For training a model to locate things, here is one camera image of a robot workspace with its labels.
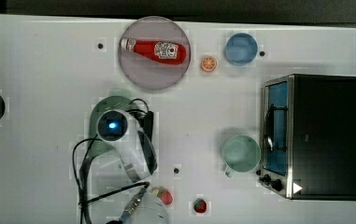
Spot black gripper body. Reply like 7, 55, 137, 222
133, 110, 154, 139

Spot green plastic strainer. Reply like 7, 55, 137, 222
89, 95, 138, 158

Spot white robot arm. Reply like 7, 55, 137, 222
90, 109, 170, 224

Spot grey round plate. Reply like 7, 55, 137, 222
118, 16, 191, 91

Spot red ketchup bottle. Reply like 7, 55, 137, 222
121, 38, 188, 65

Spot orange slice toy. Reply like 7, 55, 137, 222
201, 56, 217, 72

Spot green mug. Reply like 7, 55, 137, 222
221, 135, 261, 178

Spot small red strawberry toy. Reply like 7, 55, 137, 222
193, 199, 207, 214

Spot blue bowl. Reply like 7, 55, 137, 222
224, 33, 258, 66

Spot black toaster oven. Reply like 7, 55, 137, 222
256, 74, 356, 201

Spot black cable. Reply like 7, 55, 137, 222
72, 98, 151, 224

